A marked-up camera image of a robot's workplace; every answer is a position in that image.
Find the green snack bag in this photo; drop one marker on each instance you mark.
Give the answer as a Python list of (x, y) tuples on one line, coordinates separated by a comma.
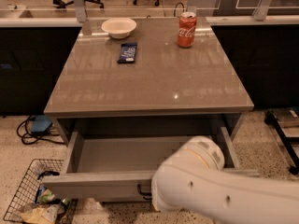
[(46, 196)]

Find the grey drawer cabinet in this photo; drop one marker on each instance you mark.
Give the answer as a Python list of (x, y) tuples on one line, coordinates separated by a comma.
[(167, 91)]

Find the yellow snack bag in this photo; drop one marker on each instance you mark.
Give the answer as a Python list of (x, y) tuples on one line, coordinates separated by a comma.
[(42, 215)]

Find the dark blue chocolate bar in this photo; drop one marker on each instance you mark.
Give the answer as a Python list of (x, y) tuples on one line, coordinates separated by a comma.
[(128, 52)]

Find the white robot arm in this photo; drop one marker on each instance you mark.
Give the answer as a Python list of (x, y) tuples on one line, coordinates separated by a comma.
[(193, 179)]

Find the black wire basket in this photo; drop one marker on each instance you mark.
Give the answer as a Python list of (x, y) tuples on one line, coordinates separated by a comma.
[(30, 187)]

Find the grey top drawer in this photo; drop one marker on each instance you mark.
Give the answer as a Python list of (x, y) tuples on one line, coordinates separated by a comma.
[(120, 169)]

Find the red coca-cola can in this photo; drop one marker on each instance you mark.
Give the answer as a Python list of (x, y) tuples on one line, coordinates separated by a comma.
[(187, 25)]

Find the white paper bowl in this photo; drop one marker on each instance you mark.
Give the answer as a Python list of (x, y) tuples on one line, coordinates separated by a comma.
[(119, 28)]

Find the blue foot pedal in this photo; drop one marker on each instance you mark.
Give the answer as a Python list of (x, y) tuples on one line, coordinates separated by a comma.
[(40, 125)]

